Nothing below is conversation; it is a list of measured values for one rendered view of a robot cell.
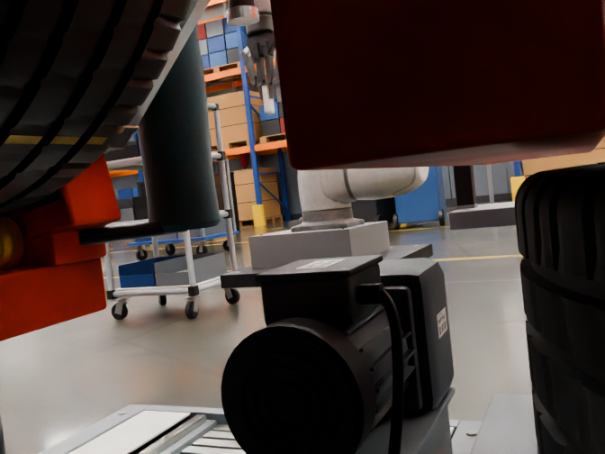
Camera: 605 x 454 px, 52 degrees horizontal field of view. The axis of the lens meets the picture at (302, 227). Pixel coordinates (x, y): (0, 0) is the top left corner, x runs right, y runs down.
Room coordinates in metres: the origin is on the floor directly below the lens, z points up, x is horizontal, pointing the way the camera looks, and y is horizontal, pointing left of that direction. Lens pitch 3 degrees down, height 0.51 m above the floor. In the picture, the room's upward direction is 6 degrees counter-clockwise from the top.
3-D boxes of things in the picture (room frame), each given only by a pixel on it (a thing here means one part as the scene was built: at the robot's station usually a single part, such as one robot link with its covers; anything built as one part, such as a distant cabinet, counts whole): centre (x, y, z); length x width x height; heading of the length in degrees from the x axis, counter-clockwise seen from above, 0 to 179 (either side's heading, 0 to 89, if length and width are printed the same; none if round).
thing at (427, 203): (6.97, -1.35, 0.48); 0.64 x 0.54 x 0.97; 160
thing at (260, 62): (1.60, 0.06, 0.84); 0.04 x 0.01 x 0.11; 155
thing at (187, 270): (3.05, 0.66, 0.50); 0.54 x 0.42 x 1.00; 65
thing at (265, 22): (1.60, 0.05, 0.91); 0.08 x 0.07 x 0.09; 65
